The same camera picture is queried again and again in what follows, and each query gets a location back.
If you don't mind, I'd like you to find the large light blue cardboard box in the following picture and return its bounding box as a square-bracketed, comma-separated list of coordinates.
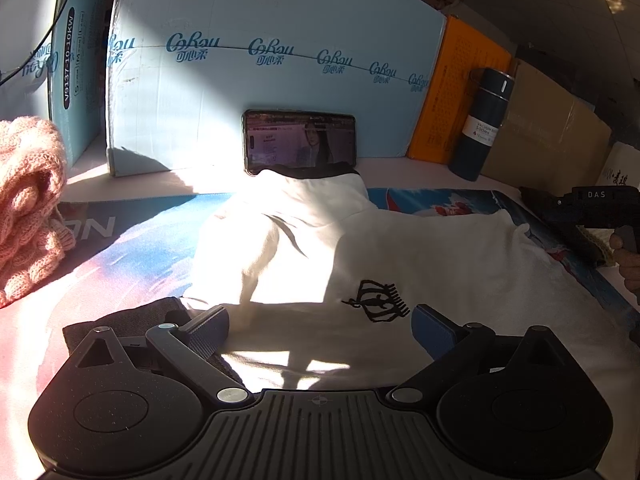
[105, 0, 447, 178]

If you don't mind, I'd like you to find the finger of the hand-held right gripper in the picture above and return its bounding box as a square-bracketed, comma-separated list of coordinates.
[519, 186, 573, 226]

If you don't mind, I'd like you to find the dark blue vacuum flask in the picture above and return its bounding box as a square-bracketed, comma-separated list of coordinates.
[448, 67, 516, 182]

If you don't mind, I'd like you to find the blue and pink printed mat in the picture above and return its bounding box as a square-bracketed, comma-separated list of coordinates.
[0, 187, 640, 461]

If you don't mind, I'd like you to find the orange cardboard box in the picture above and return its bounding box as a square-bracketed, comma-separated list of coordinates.
[406, 15, 512, 165]

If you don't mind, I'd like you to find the person's right hand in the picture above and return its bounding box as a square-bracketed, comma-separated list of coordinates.
[609, 230, 640, 306]

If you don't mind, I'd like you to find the light blue box with label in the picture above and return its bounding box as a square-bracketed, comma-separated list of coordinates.
[0, 0, 117, 168]

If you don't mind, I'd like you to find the brown cardboard box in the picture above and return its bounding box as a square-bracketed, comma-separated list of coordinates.
[479, 58, 613, 195]

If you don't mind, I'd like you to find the black cable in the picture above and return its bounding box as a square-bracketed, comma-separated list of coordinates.
[0, 0, 90, 86]

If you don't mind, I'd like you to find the white sweatshirt with crown print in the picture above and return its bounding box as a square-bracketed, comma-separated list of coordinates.
[182, 162, 633, 393]

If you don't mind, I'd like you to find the pink knitted sweater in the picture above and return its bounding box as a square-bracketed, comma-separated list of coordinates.
[0, 116, 77, 309]

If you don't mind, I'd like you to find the black smartphone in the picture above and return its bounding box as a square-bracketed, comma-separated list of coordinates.
[242, 109, 358, 177]

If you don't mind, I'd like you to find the white paper box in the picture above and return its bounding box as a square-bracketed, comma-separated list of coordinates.
[598, 141, 640, 196]

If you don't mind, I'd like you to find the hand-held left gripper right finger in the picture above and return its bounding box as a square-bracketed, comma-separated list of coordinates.
[392, 303, 589, 406]

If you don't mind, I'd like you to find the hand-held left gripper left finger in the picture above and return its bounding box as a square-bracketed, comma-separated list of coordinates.
[62, 304, 253, 407]

